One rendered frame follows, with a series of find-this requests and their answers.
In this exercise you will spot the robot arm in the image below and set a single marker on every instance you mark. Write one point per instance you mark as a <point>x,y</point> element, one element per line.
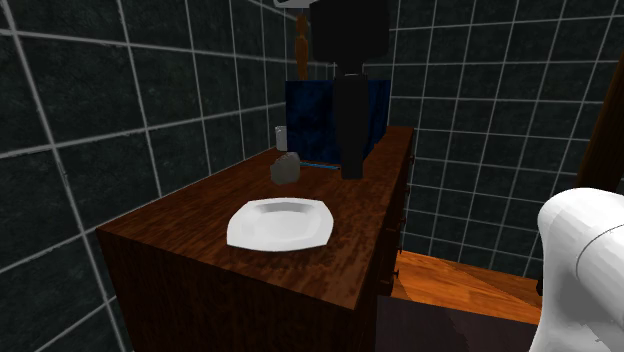
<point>291,2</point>

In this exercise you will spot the blue pen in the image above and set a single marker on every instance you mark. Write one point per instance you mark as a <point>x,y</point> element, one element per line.
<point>319,165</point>

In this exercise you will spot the grey rock-shaped object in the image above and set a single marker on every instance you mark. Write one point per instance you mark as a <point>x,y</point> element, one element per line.
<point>285,169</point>

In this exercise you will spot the white cup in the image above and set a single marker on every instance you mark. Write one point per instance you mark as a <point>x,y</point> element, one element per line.
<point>281,139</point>

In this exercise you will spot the blue robot stand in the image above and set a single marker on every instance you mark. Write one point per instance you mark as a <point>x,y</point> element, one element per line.
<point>312,122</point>

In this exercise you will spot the white square plate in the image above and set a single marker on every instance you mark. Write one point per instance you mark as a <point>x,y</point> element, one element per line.
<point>280,226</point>

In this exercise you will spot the brown wooden chest of drawers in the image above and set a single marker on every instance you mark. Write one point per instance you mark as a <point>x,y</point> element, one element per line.
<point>195,219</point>

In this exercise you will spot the white toilet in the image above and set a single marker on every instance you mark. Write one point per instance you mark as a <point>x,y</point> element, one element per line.
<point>580,273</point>

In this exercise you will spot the dark brown wooden beam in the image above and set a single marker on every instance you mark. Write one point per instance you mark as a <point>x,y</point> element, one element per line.
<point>604,146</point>

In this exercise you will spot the turned brown wooden post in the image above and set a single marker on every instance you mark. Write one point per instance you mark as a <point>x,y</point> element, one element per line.
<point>302,48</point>

